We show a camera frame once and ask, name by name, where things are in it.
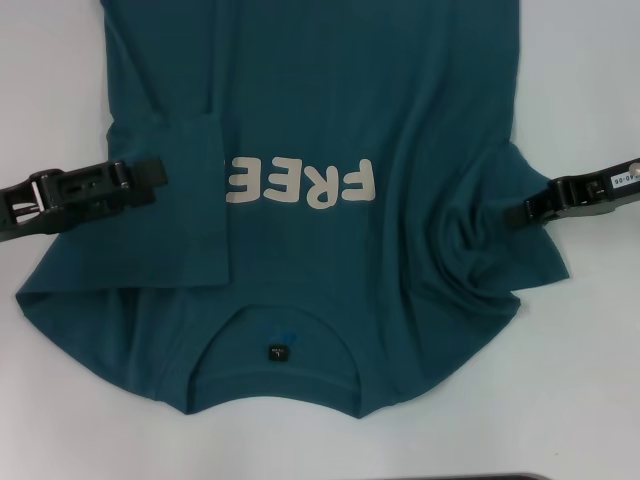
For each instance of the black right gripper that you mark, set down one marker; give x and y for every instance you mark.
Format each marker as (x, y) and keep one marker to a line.
(620, 192)

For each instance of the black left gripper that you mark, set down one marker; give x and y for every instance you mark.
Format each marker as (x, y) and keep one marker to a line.
(25, 222)

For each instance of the teal shirt with FREE print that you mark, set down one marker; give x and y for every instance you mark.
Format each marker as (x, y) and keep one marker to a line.
(300, 100)

